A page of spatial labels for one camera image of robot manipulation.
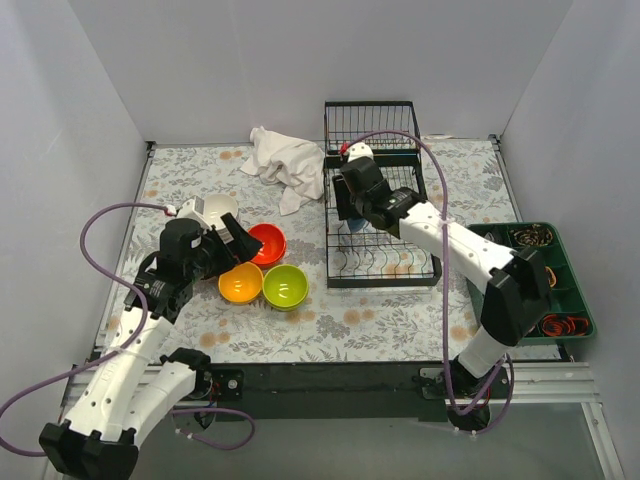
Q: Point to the yellow orange bowl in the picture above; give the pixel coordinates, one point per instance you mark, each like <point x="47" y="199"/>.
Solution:
<point x="241" y="285"/>

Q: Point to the green compartment tray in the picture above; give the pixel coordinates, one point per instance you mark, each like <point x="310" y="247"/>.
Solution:
<point x="569" y="318"/>

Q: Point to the floral table mat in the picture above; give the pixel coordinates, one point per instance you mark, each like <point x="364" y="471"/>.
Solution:
<point x="332" y="324"/>

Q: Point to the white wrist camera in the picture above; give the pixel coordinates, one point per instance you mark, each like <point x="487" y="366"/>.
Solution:
<point x="359" y="150"/>
<point x="194" y="209"/>

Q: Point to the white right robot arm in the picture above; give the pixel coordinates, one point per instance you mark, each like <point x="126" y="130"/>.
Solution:
<point x="514" y="284"/>

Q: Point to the black wire dish rack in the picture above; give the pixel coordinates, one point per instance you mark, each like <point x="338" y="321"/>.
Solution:
<point x="367" y="257"/>

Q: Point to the crumpled white cloth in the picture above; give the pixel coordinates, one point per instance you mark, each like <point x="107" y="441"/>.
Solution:
<point x="296" y="163"/>

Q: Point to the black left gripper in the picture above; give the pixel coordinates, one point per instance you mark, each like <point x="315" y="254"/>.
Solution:
<point x="225" y="238"/>

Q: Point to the lime green bowl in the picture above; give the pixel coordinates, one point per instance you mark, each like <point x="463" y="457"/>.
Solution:
<point x="285" y="283"/>
<point x="285" y="307"/>

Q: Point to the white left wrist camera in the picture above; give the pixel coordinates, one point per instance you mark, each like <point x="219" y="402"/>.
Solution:
<point x="194" y="209"/>

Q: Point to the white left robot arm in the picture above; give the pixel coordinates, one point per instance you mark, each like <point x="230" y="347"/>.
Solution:
<point x="101" y="435"/>

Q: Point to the blue bowl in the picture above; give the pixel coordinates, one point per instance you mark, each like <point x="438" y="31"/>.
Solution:
<point x="356" y="225"/>

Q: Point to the black wire basket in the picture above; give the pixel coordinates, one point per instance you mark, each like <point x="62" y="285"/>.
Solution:
<point x="345" y="121"/>

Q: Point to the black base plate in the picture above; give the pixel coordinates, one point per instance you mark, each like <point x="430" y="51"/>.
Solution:
<point x="318" y="391"/>

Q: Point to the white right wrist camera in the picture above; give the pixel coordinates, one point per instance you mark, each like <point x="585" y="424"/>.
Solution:
<point x="359" y="150"/>

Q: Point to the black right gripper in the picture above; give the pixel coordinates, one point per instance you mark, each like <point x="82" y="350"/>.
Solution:
<point x="341" y="198"/>

